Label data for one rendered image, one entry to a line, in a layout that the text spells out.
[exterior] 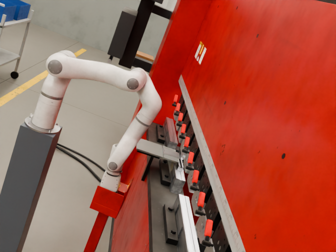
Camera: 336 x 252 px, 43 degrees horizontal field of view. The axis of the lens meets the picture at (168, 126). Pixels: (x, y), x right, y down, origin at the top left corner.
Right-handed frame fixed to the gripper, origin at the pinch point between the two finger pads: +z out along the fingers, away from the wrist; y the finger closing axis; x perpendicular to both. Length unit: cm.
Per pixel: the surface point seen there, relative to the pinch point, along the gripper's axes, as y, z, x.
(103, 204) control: -0.4, 2.6, 4.9
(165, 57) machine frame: 1, -67, -113
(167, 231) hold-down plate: -37, -13, 37
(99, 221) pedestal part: 0.5, 18.0, -2.1
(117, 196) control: -6.7, -4.9, 4.9
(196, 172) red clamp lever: -41, -46, 36
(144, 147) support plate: -10.5, -25.3, -25.1
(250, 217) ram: -57, -61, 94
